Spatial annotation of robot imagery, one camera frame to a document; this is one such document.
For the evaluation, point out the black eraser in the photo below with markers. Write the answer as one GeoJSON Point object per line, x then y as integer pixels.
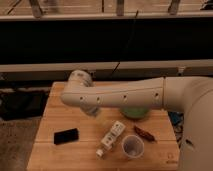
{"type": "Point", "coordinates": [66, 136]}

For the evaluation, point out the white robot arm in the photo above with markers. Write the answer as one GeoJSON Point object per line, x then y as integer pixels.
{"type": "Point", "coordinates": [190, 95]}

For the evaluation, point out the green bowl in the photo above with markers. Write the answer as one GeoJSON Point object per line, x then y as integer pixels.
{"type": "Point", "coordinates": [134, 113]}

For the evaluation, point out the dried red chili pepper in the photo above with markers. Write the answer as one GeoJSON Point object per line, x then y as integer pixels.
{"type": "Point", "coordinates": [144, 134]}

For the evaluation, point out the clear plastic cup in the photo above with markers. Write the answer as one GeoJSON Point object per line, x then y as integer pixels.
{"type": "Point", "coordinates": [132, 146]}

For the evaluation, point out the blue connector box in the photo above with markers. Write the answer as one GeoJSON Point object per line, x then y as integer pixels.
{"type": "Point", "coordinates": [174, 118]}

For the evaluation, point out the white right wall outlet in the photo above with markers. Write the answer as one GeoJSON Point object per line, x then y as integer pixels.
{"type": "Point", "coordinates": [181, 70]}

